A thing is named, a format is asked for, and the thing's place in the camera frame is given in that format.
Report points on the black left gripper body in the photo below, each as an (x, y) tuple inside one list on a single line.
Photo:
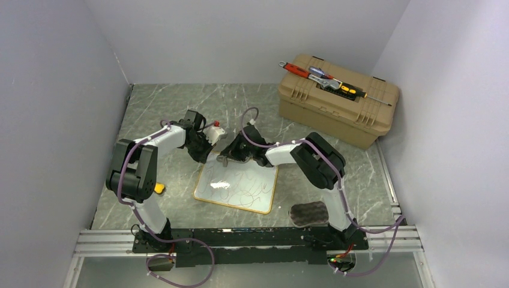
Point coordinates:
[(200, 148)]

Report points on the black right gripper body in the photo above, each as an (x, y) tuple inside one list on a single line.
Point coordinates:
[(240, 152)]

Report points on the yellow framed whiteboard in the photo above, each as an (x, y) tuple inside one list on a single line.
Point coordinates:
[(246, 186)]

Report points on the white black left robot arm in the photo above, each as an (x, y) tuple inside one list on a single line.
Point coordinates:
[(132, 174)]

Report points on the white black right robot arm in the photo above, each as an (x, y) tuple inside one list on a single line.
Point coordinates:
[(321, 164)]

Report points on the yellow black sponge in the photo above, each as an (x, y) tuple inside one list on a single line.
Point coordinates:
[(159, 188)]

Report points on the dark wavy foam sponge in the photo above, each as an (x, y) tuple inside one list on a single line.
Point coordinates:
[(308, 214)]

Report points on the blue red screwdriver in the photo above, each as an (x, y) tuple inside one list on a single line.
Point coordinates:
[(320, 73)]

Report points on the yellow black screwdriver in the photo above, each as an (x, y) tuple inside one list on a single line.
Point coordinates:
[(353, 91)]

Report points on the tan plastic toolbox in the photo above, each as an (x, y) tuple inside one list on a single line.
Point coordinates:
[(356, 121)]

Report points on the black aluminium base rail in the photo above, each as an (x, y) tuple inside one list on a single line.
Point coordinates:
[(246, 245)]

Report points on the red handled adjustable wrench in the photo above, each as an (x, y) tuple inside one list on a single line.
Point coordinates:
[(296, 70)]

